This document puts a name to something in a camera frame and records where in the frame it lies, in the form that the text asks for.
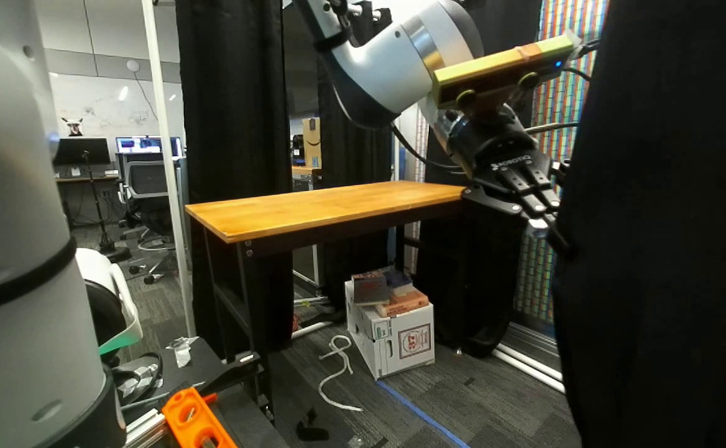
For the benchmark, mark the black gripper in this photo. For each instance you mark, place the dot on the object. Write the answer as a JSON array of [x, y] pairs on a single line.
[[488, 139]]

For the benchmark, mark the wide black curtain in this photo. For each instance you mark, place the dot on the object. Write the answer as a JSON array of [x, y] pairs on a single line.
[[668, 250]]

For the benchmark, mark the narrow black curtain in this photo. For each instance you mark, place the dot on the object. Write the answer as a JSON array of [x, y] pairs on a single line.
[[470, 273]]

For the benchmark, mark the brown item on box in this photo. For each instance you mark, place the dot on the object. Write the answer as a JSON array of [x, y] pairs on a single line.
[[404, 301]]

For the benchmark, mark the multicoloured striped backdrop panel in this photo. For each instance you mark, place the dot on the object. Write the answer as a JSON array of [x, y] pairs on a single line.
[[574, 21]]

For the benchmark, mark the white cardboard box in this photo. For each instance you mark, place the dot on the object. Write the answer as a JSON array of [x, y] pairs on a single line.
[[391, 337]]

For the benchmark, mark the brown cardboard box with logo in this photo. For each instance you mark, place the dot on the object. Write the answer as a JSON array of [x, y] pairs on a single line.
[[307, 141]]

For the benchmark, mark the blue floor tape strip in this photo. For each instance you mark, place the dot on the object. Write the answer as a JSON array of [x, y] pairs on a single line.
[[420, 414]]

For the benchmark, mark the small black floor object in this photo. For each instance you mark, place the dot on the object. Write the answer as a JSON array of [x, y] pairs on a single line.
[[313, 431]]

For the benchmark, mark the white vertical pole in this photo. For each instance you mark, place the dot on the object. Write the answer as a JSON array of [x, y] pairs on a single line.
[[171, 183]]

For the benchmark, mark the black base platform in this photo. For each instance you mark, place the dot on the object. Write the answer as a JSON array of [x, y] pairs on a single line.
[[203, 373]]

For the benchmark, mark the office chair base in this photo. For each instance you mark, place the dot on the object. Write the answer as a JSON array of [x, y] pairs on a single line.
[[155, 260]]

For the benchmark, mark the blue lit computer monitor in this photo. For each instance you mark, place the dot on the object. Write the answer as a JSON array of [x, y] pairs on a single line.
[[149, 145]]

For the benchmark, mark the orange plastic block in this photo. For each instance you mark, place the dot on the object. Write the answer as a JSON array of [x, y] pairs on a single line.
[[191, 419]]

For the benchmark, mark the white rounded plastic cover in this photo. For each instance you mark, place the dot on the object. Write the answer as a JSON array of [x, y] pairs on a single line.
[[109, 286]]

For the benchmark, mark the dark laptop screen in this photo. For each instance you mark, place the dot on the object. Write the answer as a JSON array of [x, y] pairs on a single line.
[[79, 150]]

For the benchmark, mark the yellow-green wrist camera block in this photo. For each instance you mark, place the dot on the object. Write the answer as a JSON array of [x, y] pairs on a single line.
[[502, 64]]

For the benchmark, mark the metal floor rail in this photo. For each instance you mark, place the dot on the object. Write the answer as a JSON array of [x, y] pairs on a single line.
[[532, 360]]

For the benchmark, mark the wooden table with black frame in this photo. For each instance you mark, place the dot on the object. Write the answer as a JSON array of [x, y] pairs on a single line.
[[320, 210]]

